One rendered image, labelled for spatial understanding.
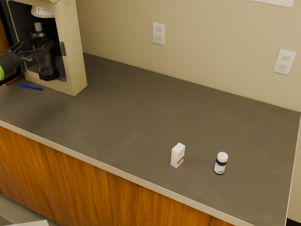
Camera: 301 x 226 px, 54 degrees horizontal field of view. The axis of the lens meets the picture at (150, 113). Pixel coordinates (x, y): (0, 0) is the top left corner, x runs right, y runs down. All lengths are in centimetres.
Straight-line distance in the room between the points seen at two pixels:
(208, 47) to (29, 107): 92
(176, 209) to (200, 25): 86
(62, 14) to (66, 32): 8
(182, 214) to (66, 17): 94
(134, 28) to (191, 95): 48
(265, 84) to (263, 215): 70
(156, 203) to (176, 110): 44
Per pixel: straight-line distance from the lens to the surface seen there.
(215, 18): 147
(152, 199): 124
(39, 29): 144
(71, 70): 145
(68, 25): 138
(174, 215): 126
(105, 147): 124
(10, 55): 134
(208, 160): 121
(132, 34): 169
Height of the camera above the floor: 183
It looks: 40 degrees down
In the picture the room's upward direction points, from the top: 2 degrees clockwise
